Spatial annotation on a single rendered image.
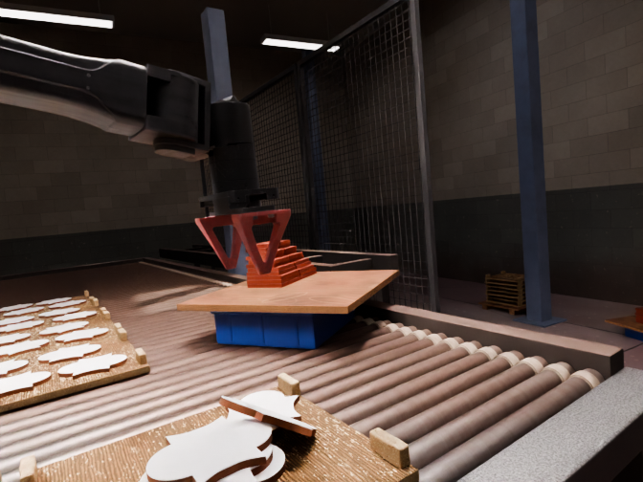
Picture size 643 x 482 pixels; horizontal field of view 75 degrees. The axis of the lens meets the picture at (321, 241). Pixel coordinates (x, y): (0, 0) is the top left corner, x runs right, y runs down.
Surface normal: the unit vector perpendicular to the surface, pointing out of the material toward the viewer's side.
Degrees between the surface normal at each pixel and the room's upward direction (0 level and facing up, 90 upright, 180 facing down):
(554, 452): 0
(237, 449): 0
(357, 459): 0
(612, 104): 90
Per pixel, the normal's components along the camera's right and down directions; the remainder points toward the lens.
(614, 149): -0.88, 0.11
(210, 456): -0.09, -0.99
